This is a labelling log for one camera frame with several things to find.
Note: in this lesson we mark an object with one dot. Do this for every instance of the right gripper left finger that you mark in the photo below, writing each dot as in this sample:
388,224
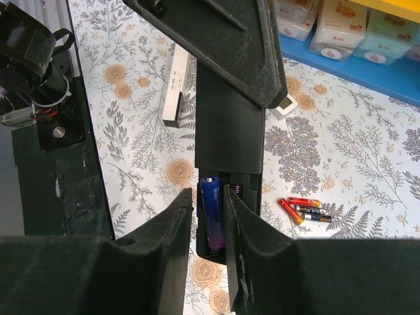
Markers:
143,272

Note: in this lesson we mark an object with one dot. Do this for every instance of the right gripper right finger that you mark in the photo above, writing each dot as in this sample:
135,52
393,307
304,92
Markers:
270,273

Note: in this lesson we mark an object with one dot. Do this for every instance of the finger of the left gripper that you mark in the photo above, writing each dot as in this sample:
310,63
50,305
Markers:
237,40

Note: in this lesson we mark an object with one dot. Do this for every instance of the plain black remote control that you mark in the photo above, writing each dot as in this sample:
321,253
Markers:
229,137

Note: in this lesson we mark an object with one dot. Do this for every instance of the blue purple battery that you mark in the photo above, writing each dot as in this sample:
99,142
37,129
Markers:
212,207

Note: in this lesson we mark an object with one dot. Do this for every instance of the silver white remote control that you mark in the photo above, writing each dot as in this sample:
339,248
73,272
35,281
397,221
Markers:
177,83

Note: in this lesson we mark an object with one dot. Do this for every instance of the white slim remote control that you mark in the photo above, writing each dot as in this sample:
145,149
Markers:
287,105

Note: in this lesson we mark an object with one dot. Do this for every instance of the tissue packs on shelf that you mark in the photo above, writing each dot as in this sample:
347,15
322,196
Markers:
338,30

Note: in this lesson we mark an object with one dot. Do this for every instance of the blue pink yellow shelf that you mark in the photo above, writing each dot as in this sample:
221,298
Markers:
399,80

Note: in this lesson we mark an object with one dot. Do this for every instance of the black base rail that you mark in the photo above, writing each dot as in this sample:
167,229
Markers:
61,183

